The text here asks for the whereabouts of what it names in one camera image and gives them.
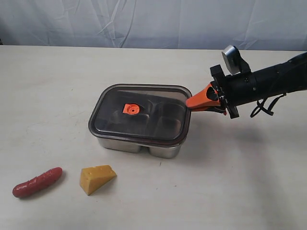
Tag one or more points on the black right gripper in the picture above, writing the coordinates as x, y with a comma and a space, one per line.
232, 90

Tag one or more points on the stainless steel lunch box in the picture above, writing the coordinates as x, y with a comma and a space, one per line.
125, 146

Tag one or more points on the transparent lid with orange seal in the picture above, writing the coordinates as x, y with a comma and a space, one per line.
145, 114

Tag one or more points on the yellow toy cheese wedge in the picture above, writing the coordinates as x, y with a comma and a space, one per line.
92, 178

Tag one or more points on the red toy sausage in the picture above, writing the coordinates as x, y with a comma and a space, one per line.
38, 183

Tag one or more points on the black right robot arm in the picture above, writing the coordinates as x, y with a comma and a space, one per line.
277, 81

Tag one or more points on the grey fabric backdrop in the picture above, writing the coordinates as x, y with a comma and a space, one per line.
170, 24

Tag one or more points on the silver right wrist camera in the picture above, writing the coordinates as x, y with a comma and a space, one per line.
234, 62

